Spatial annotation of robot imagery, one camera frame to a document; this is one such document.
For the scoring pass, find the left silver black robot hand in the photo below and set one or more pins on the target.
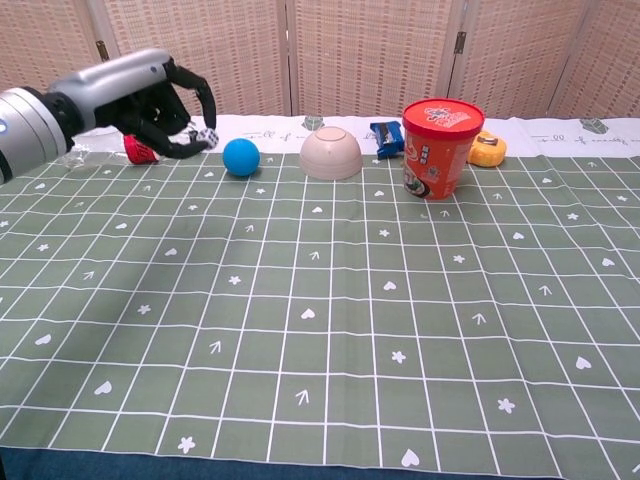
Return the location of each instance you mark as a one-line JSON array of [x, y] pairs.
[[125, 85]]

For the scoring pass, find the small white die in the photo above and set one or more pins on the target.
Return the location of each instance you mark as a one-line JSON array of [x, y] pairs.
[[209, 137]]

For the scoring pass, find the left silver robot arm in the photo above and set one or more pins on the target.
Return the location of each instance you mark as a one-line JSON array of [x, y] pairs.
[[25, 132]]

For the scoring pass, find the brass screen hinge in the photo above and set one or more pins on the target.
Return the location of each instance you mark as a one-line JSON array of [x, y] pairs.
[[101, 50], [460, 42]]

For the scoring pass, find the clear plastic bottle red label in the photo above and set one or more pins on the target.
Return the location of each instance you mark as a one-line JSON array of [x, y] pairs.
[[139, 152]]

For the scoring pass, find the blue ball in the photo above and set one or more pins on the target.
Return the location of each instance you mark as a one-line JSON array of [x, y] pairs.
[[241, 157]]

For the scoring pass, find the beige upturned bowl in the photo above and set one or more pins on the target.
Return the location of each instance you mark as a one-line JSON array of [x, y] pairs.
[[331, 155]]

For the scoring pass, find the woven folding screen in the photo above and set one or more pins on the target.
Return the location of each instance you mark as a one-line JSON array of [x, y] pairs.
[[370, 55]]

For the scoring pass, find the blue snack packet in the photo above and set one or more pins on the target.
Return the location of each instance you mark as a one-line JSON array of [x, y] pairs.
[[387, 140]]

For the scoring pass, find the green grid tablecloth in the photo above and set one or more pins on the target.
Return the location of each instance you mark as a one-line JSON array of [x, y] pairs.
[[320, 300]]

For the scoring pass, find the red instant noodle cup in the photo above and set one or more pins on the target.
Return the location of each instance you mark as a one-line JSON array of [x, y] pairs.
[[440, 150]]

